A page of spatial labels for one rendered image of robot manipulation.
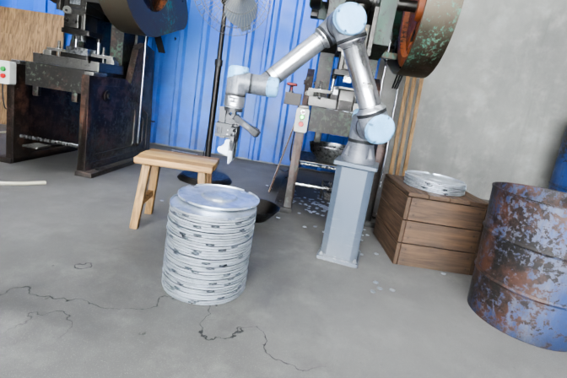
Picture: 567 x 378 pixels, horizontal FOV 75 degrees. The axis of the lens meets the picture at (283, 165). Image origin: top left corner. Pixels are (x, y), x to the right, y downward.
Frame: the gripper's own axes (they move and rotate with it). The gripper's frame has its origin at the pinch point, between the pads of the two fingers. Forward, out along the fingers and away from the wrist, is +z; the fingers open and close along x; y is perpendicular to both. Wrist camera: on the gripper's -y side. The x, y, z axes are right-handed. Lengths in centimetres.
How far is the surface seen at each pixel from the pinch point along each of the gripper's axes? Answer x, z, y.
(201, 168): -15.8, 9.1, 15.7
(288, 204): -75, 36, -24
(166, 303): 37, 41, 8
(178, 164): -14.8, 8.8, 25.6
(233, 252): 30.8, 23.5, -9.8
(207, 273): 34.5, 30.1, -3.1
